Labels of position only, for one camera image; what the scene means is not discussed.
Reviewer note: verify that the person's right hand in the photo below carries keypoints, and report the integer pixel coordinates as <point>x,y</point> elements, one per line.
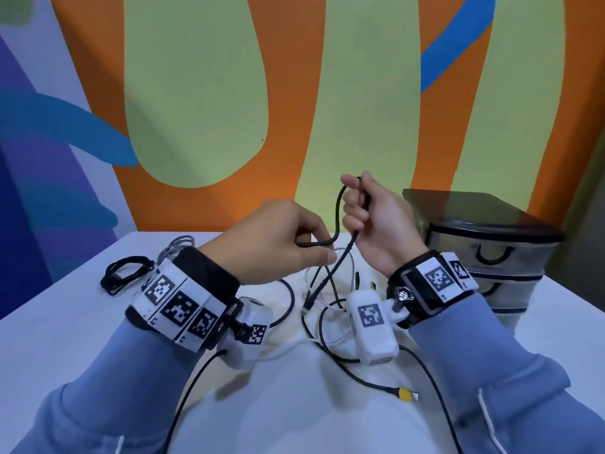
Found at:
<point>387,226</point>

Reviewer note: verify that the person's left hand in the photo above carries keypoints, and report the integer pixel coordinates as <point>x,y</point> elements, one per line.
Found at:
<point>264,245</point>

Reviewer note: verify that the person's right fingers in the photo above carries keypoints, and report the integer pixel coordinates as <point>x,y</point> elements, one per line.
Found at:
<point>355,207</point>

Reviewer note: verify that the person's left thumb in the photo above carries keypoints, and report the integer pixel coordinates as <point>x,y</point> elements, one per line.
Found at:
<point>317,256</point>

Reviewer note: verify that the person's right forearm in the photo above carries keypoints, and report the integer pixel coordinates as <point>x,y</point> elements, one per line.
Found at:
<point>496,373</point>

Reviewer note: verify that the person's left forearm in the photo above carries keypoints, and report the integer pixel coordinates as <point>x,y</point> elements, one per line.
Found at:
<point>118,373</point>

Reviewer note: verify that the right marker wristband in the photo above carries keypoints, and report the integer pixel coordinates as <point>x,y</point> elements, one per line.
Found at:
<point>437,281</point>

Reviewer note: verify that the marker wristband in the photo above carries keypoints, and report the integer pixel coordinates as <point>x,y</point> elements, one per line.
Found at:
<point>176,304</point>
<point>437,281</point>

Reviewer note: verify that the black clear drawer unit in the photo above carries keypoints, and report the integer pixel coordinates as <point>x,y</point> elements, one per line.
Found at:
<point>491,241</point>

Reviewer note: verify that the left marker wristband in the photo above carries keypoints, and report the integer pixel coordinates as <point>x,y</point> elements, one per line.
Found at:
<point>176,304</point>

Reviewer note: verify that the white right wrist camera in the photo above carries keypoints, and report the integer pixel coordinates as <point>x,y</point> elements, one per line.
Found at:
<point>371,328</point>

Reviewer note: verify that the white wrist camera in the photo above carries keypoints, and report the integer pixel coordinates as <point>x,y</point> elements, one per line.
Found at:
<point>248,335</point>
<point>371,328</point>

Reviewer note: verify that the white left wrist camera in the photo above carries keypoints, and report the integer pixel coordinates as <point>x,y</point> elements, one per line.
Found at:
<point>248,335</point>

